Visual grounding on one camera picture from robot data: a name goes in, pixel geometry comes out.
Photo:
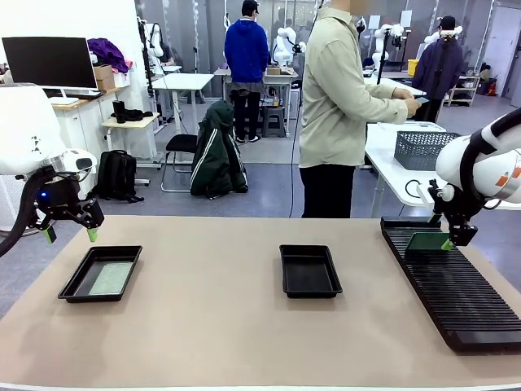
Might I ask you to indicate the cluttered background work table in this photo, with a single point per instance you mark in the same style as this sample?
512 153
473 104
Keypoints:
281 75

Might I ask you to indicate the green printed circuit board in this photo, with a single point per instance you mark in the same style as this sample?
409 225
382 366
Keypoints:
425 242
112 279

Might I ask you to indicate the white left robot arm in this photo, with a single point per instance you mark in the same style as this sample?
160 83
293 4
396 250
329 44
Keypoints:
24 126

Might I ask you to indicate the black crumpled cloth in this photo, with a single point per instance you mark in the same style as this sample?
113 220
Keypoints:
136 115

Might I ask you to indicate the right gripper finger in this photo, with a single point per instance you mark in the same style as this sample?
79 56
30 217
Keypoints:
434 218
462 235

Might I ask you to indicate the person's left forearm beige sleeve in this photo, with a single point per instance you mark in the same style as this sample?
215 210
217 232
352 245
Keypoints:
380 90

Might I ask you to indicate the person's left hand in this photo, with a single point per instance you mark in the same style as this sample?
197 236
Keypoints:
401 95

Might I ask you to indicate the black computer monitor white stand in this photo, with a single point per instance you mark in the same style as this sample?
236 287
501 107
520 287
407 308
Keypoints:
49 61

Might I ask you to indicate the person's right forearm beige sleeve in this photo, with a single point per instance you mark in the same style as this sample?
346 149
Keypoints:
386 106

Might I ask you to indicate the dark green striped jacket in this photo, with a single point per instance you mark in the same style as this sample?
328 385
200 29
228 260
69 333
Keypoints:
215 155

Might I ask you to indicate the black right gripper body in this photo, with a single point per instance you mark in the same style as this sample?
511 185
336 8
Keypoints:
460 212

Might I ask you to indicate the grey plastic stool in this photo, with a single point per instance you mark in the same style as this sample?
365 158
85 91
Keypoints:
273 120

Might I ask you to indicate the white background table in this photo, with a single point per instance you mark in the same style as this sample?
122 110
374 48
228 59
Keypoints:
183 80

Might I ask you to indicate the grey perforated plastic basket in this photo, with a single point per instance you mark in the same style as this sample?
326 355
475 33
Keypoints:
419 150

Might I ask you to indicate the brown cardboard box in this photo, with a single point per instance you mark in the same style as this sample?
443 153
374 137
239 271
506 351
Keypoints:
103 77

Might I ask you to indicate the white cabinet desk wooden top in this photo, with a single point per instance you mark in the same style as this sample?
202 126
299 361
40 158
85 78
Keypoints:
87 134

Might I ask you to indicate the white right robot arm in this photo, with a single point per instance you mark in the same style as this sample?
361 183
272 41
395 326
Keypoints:
452 159

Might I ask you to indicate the person in dark navy jacket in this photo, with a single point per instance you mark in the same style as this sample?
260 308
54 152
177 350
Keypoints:
439 69

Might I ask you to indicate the small white box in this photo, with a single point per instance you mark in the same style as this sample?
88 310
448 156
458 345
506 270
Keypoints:
122 79

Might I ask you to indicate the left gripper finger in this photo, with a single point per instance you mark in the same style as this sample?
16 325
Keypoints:
91 218
46 223

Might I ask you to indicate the black plastic ESD tray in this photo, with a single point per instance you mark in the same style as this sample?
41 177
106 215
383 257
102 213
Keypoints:
311 273
77 281

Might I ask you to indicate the black metal frame chair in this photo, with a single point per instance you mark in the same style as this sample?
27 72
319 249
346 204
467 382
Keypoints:
181 142

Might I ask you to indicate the purple crumpled garment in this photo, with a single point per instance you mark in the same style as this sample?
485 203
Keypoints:
108 53

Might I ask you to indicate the person in beige shirt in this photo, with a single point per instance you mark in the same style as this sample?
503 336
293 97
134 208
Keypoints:
329 102

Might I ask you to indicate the small wooden side table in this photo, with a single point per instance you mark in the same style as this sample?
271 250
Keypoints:
130 124

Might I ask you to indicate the black stand pole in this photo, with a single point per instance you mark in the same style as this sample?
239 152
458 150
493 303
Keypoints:
381 61

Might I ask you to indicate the black tumbler cup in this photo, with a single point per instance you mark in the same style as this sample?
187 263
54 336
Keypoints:
118 112

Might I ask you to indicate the black slotted board rack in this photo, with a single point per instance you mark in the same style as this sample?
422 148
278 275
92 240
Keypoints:
460 293

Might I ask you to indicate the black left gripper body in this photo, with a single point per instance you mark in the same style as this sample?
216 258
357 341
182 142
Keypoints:
57 197

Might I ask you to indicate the yellow bin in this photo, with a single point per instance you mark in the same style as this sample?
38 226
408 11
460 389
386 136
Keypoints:
413 67

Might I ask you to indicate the large white table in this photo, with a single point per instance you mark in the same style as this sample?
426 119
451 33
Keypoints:
386 171

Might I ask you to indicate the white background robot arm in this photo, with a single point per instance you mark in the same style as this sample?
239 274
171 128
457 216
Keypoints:
384 32
283 45
154 45
431 37

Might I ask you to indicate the black backpack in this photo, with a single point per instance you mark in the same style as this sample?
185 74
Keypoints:
118 175

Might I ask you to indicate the person's right hand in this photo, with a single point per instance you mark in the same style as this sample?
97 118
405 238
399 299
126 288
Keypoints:
413 108

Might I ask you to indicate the person in blue hoodie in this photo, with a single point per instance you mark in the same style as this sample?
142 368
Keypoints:
246 49

